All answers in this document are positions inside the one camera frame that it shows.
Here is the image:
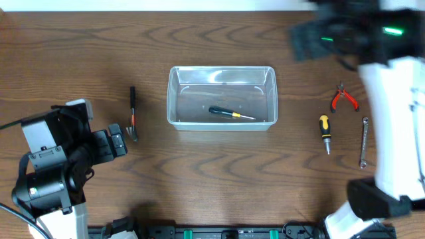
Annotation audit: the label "small claw hammer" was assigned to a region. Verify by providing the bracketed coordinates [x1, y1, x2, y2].
[126, 86, 138, 141]

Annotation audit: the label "red handled pliers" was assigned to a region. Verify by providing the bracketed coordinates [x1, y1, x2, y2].
[329, 82, 360, 114]

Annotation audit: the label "stubby yellow black screwdriver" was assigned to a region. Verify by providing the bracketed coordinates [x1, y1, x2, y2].
[319, 115, 331, 155]

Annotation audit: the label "slim black yellow screwdriver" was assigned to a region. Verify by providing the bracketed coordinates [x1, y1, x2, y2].
[209, 106, 256, 120]

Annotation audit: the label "silver wrench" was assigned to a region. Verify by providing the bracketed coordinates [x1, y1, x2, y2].
[359, 117, 369, 169]

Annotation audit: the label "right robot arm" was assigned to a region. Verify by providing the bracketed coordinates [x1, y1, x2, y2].
[290, 0, 424, 238]

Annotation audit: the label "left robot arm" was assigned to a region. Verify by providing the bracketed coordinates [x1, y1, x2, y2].
[12, 99, 128, 238]

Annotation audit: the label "clear plastic container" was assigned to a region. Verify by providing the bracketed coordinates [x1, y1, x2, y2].
[167, 66, 278, 131]

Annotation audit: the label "left black cable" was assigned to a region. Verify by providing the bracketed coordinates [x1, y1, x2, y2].
[0, 119, 54, 239]

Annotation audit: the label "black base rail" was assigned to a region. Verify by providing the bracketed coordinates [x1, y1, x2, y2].
[88, 217, 398, 239]

